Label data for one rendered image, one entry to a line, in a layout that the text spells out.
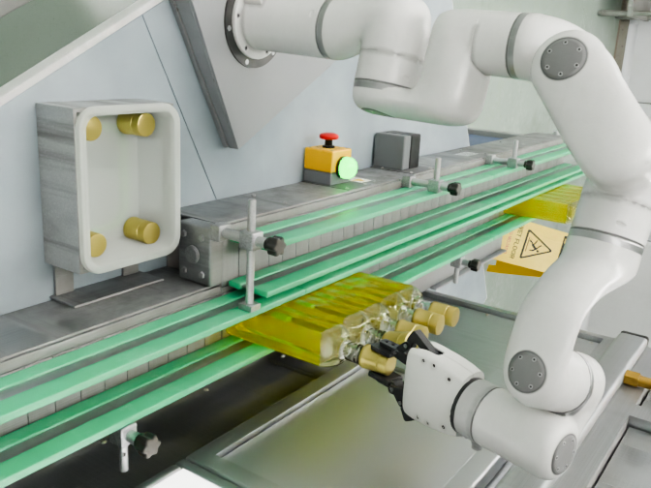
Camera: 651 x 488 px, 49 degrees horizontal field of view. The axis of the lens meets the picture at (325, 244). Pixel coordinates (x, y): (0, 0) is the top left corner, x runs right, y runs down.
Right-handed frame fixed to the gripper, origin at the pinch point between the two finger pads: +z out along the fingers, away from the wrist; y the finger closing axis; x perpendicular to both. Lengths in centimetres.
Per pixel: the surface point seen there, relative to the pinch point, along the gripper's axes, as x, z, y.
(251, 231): 11.5, 17.8, 16.4
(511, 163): -90, 45, 16
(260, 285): 7.0, 21.5, 6.4
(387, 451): 1.0, -2.9, -12.6
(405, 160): -51, 48, 18
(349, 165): -26, 39, 20
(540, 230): -305, 167, -58
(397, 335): -4.1, 2.0, 2.5
